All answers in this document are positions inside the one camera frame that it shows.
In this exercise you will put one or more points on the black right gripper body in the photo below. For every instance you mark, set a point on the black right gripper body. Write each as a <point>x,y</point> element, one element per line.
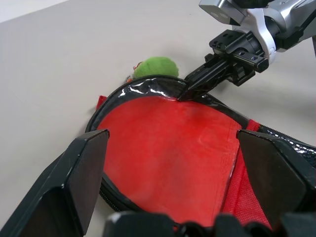
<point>237,49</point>

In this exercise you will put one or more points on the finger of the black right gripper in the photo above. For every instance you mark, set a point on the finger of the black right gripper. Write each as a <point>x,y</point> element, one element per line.
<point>207,71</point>
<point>207,86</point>

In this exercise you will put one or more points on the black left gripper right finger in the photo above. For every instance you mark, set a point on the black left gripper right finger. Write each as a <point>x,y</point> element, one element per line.
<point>279,177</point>

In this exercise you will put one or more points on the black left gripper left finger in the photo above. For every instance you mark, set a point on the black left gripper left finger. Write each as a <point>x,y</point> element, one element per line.
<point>61,185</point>

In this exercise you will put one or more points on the black paddle cover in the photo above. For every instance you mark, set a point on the black paddle cover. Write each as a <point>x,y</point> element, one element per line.
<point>160,86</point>

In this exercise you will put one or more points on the red table tennis paddle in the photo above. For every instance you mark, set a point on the red table tennis paddle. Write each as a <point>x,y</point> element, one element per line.
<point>168,153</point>

